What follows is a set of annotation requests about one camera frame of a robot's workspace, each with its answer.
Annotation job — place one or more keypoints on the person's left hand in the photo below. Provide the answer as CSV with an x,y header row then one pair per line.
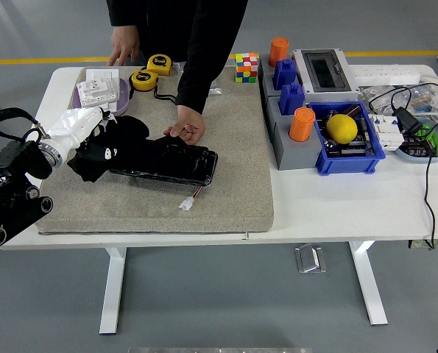
x,y
191,125

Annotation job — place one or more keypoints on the person's right hand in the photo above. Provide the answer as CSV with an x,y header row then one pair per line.
x,y
124,40

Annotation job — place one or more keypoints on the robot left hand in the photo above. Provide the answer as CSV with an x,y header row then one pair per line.
x,y
75,125

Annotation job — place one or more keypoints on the black rag with red tag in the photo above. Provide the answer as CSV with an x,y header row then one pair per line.
x,y
130,136

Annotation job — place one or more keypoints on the person's right forearm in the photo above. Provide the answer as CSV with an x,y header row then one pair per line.
x,y
123,13

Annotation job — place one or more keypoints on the person's left forearm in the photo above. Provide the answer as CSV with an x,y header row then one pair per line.
x,y
198,81

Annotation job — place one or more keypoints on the yellow tape measure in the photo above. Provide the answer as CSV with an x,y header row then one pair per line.
x,y
144,79
159,64

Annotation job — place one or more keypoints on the small clear plastic bag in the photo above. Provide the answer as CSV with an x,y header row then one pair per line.
x,y
215,88
179,68

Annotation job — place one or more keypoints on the person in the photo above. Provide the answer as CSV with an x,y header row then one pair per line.
x,y
174,22

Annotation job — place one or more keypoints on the purple oval tray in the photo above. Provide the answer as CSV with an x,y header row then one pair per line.
x,y
123,97

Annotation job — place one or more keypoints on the grey-brown mat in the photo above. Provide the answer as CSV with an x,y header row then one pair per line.
x,y
222,184

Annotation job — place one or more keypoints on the colourful puzzle cube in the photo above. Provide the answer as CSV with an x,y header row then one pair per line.
x,y
246,68

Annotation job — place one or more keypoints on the grey block base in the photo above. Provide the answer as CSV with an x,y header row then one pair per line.
x,y
296,154
264,81

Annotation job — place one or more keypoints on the blue plastic block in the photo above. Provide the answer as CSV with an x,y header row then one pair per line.
x,y
284,73
291,99

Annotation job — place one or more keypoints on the white table leg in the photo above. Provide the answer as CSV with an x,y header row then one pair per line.
x,y
112,287
367,283

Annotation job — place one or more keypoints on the orange cylinder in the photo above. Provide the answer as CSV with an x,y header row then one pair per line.
x,y
278,51
301,125

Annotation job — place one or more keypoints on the white table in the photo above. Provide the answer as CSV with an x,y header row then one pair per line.
x,y
314,206

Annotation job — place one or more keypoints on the yellow ball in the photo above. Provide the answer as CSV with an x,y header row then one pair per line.
x,y
342,128

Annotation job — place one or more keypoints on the blue plastic bin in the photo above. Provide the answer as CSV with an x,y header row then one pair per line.
x,y
347,164

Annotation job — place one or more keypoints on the black circuit board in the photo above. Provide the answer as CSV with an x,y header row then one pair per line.
x,y
351,149

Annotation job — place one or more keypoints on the silver metal floor plate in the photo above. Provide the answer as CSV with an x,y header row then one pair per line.
x,y
310,259

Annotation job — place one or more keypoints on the clear bag of parts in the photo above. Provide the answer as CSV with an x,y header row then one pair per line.
x,y
373,93

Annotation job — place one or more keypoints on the white circuit breaker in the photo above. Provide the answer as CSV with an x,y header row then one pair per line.
x,y
386,136

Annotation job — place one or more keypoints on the light blue tray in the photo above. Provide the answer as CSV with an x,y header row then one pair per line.
x,y
417,158

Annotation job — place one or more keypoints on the white power strip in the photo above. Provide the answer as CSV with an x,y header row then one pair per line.
x,y
388,73

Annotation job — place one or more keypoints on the black electronic module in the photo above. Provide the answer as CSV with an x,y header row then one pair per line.
x,y
415,149

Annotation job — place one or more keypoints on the green terminal block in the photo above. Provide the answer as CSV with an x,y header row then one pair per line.
x,y
433,141

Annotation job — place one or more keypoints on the black power adapter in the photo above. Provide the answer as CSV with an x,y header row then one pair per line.
x,y
406,119

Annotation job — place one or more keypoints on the white switch module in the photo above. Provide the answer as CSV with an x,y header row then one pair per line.
x,y
97,92

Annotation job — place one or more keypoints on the white flat switch plate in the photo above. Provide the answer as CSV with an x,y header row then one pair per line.
x,y
111,105
101,73

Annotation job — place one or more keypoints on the grey electrical enclosure box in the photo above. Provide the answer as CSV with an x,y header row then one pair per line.
x,y
329,93

